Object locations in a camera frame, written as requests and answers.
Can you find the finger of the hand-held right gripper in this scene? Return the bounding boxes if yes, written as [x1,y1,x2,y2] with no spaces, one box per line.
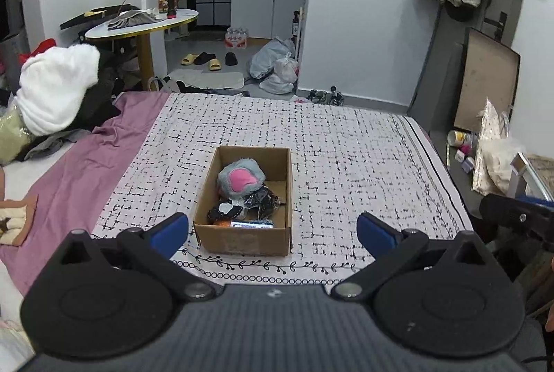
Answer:
[479,192,554,246]

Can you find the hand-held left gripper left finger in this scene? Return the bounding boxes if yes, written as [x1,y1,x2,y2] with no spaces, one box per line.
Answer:
[55,211,224,303]

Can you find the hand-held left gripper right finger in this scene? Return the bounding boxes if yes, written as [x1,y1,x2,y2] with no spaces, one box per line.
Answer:
[331,211,497,304]

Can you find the small black cloth item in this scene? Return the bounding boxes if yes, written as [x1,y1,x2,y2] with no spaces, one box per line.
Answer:
[206,205,230,224]

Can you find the brown cardboard box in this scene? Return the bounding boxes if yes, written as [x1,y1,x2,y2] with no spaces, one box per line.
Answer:
[192,145,294,257]

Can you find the blue tissue pack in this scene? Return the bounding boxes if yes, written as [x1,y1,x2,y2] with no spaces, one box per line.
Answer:
[230,219,275,229]

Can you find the grey pink plush toy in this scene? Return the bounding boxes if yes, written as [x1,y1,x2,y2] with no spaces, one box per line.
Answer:
[217,157,266,199]

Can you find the black patterned plastic packet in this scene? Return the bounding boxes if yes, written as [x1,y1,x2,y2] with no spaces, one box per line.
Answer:
[243,185,287,221]

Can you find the silver metal bar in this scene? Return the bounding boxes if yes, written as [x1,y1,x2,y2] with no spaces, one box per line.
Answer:
[510,153,554,200]

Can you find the clear plastic bags on shelf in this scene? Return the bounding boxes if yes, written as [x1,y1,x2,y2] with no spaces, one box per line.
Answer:
[471,97,527,196]

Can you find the black white printed blanket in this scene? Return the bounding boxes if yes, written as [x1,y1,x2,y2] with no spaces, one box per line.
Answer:
[88,92,475,291]

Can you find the white yellow canister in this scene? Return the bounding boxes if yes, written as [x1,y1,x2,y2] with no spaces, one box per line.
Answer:
[447,129,475,147]

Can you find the purple bed sheet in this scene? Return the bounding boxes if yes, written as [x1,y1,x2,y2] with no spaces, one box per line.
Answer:
[0,90,172,296]

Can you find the brown framed board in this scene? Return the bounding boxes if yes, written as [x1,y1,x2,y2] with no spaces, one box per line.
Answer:
[452,28,521,134]

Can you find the small items at bed foot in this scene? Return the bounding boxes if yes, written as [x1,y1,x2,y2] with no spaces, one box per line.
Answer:
[305,85,346,105]

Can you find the beige brown cloth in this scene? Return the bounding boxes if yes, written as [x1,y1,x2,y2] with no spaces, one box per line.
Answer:
[0,193,39,247]

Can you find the black clothes pile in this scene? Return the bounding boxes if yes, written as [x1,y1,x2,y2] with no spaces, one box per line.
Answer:
[77,51,127,127]

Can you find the white floor mat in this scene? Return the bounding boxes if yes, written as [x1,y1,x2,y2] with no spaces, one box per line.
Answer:
[166,69,245,90]

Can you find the dark leaning panel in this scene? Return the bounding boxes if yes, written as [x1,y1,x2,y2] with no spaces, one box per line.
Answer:
[406,8,471,118]

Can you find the oval table with wooden leg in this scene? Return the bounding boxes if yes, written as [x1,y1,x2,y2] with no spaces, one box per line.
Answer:
[84,8,200,92]

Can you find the white fluffy blanket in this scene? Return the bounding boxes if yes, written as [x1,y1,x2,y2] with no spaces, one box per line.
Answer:
[16,45,101,137]

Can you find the yellow green cloth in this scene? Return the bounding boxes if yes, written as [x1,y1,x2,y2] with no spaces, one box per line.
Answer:
[0,103,38,166]

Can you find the white plastic bag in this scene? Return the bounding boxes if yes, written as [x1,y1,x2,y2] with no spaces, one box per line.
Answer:
[258,54,301,95]

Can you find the grey plastic bag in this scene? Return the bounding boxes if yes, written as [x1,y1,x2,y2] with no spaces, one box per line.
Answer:
[248,36,297,80]

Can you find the water bottle pack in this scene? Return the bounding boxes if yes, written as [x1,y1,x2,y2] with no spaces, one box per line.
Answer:
[224,26,251,49]

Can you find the grey cloth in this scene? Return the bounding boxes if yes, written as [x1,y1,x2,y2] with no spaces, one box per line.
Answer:
[107,10,166,31]

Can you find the red cloth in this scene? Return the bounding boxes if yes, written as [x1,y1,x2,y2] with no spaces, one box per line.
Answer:
[29,37,58,57]

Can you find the flat black board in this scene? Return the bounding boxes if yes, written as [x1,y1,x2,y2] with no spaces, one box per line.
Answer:
[59,6,145,31]

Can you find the white kitchen cabinet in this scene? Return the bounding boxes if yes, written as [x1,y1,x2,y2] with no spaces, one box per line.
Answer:
[230,0,308,39]

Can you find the black door handle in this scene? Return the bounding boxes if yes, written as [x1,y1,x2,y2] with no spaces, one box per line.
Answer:
[484,11,508,44]

